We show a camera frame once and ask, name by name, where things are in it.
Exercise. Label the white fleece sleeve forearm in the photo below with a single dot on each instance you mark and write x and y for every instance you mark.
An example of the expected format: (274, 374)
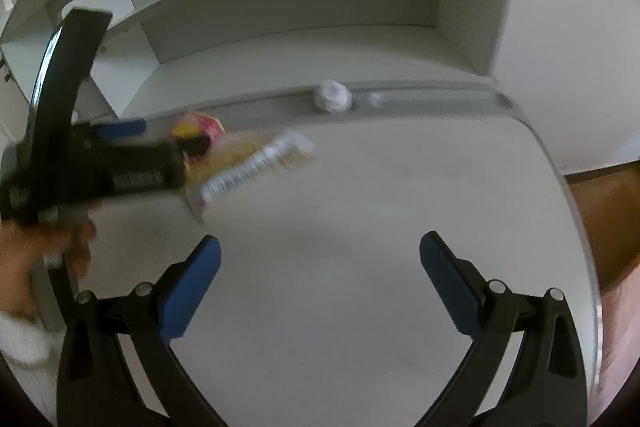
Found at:
(24, 342)

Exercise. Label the red yellow small box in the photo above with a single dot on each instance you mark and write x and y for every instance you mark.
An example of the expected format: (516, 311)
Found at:
(196, 133)

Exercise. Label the white grey desk hutch shelf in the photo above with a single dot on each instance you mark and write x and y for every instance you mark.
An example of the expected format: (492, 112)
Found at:
(280, 1)

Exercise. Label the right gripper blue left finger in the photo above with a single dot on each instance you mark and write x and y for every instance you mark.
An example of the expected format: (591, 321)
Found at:
(187, 284)

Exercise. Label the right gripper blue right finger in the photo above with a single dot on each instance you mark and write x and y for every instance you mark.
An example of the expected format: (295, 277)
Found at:
(457, 282)

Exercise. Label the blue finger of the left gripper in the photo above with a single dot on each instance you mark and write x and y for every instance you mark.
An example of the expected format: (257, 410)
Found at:
(122, 129)

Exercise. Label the person's left hand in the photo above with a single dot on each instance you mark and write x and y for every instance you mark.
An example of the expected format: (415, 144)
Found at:
(21, 248)

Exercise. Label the yellow snack bag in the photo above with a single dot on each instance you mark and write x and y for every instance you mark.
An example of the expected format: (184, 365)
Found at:
(240, 158)

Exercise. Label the pink bed sheet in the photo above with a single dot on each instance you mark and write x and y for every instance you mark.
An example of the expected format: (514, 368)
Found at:
(620, 314)

